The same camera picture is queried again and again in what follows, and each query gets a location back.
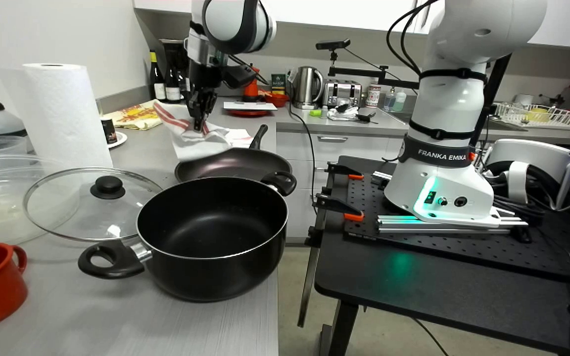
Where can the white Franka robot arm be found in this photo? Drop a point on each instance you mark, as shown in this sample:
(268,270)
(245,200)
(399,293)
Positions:
(456,105)

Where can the small white red-striped towel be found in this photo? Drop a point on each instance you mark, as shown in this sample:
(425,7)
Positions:
(187,141)

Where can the black perforated breadboard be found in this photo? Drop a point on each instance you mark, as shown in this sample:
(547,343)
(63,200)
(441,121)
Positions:
(549,248)

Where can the black cooking pot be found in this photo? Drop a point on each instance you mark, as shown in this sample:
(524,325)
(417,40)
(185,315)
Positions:
(213,224)

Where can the dark wine bottle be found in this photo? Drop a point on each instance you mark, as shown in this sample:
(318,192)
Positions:
(158,82)

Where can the orange-tipped black clamp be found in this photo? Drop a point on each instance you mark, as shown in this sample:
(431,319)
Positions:
(348,173)
(342,210)

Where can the black coffee machine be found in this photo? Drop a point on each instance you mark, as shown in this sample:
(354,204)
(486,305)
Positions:
(177,70)

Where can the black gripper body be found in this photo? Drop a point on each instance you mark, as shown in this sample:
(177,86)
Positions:
(203,103)

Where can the white VR headset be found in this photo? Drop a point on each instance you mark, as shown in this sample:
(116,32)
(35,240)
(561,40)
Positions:
(530,155)

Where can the silver toaster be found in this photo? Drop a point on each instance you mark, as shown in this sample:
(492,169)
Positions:
(344,94)

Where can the silver electric kettle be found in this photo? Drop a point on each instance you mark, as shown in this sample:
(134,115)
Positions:
(308,88)

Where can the silver aluminium rail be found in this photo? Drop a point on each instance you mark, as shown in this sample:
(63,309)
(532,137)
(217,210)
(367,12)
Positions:
(445,224)

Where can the black stereo camera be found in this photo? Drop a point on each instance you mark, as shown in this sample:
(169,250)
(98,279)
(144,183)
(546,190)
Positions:
(334,44)

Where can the black work table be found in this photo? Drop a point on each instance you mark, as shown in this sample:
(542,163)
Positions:
(431,289)

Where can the dark nonstick frying pan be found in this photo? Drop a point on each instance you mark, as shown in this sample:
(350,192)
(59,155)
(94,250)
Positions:
(233,165)

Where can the yellow printed cloth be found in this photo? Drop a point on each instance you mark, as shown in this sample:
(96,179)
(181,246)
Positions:
(138,117)

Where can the white paper towel roll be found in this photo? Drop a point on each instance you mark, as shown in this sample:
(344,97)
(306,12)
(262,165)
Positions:
(65,119)

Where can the large white red-striped towel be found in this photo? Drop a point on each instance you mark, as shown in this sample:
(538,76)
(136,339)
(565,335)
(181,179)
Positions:
(237,139)

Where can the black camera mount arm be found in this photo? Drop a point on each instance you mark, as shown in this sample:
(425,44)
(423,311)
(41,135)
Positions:
(371,70)

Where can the small dark jar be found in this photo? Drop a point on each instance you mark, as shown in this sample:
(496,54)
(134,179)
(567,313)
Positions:
(110,131)

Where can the clear storage jar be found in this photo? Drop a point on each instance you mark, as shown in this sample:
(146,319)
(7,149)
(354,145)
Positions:
(373,97)
(397,99)

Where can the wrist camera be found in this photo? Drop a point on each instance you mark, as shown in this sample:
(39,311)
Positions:
(243,72)

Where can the glass pot lid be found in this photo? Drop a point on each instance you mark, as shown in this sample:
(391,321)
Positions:
(69,204)

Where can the white round plate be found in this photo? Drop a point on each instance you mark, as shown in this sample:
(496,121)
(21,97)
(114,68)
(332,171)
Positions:
(120,141)

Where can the white upper cabinet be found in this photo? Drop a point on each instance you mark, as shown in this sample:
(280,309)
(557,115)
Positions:
(338,12)

